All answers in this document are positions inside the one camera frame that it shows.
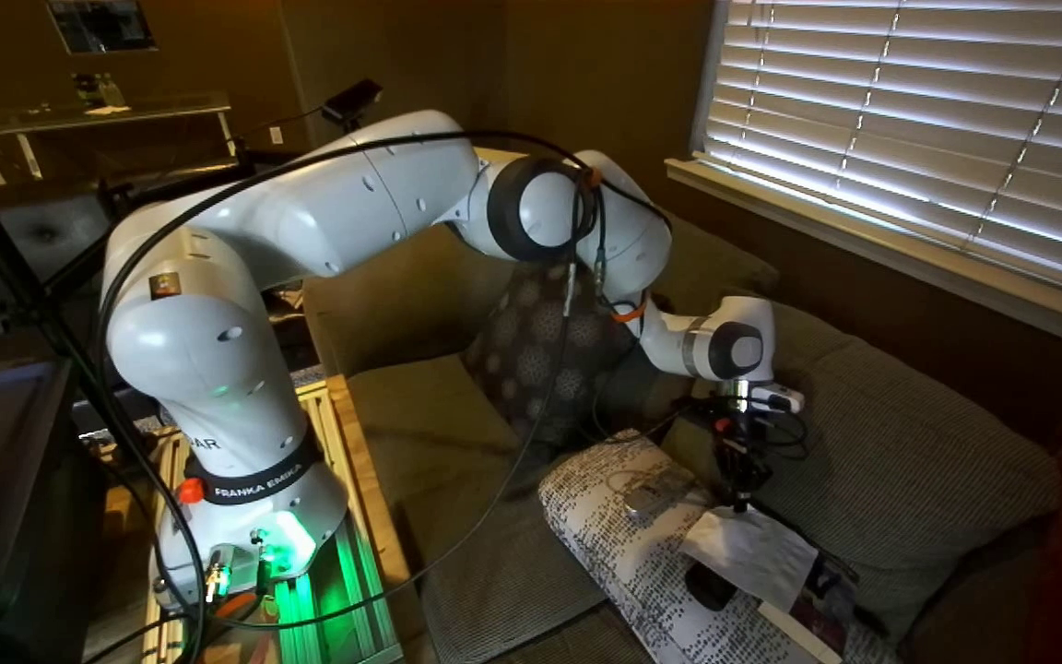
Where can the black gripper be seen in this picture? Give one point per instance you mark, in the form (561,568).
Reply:
(743,444)

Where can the white cloth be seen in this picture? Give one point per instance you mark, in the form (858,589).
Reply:
(753,556)

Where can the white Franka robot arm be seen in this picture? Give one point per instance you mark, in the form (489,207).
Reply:
(349,207)

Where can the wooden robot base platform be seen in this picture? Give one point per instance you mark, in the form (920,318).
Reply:
(357,539)

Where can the silver remote control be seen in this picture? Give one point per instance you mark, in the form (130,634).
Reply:
(661,495)

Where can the black remote control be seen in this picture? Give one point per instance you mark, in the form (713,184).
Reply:
(708,592)

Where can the white black-dotted pillow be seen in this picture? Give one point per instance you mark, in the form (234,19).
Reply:
(627,549)

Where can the dark floral throw pillow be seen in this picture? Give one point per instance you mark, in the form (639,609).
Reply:
(543,356)

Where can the dark red magazine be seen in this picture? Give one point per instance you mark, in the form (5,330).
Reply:
(828,620)

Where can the small olive back cushion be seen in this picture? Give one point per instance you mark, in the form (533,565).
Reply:
(912,454)

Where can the small grey sofa back cushion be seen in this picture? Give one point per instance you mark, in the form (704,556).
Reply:
(715,263)

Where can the white window sill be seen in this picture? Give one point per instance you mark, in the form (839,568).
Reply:
(901,252)

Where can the grey fabric sofa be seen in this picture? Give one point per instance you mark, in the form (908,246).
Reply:
(459,492)

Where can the white window blinds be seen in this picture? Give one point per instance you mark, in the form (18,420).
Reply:
(922,122)

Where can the black camera on stand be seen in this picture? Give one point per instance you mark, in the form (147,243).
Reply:
(351,101)

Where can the white wall shelf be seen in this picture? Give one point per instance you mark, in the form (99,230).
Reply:
(99,115)

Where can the framed wall picture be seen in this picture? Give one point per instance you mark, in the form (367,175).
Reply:
(98,24)

